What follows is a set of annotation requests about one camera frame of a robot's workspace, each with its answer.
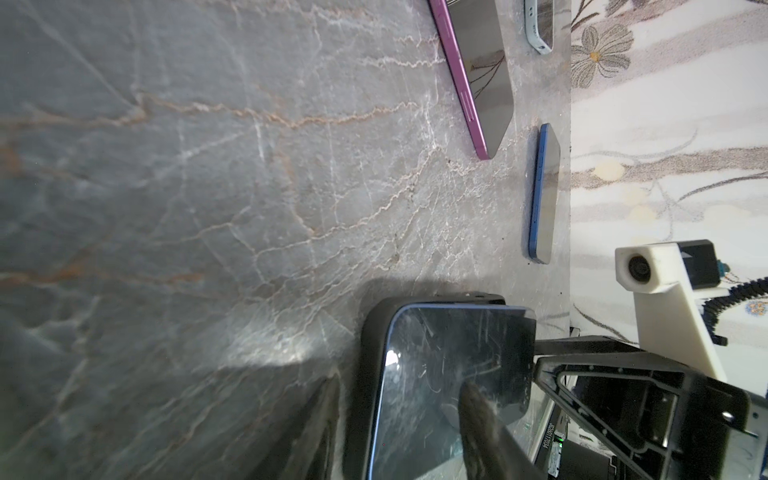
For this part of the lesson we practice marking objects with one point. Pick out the black phone purple edge far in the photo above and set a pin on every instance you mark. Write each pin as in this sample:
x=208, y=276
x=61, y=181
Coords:
x=471, y=38

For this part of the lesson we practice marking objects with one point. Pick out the light blue case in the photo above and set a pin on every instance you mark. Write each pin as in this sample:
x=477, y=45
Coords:
x=539, y=29

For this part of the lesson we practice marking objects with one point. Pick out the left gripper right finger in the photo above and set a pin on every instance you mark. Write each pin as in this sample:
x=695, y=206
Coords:
x=489, y=450

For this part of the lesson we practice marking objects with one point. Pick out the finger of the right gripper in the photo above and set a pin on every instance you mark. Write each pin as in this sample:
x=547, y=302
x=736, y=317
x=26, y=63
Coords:
x=662, y=419

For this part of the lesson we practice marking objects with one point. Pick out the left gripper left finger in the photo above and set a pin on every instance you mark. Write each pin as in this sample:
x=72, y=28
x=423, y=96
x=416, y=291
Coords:
x=306, y=449

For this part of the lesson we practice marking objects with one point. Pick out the black phone blue edge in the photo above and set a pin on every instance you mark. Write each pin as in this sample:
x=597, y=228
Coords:
x=421, y=360
x=544, y=196

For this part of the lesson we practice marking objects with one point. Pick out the black phone case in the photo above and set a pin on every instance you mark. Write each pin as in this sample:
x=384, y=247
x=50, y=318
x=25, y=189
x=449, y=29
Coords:
x=359, y=422

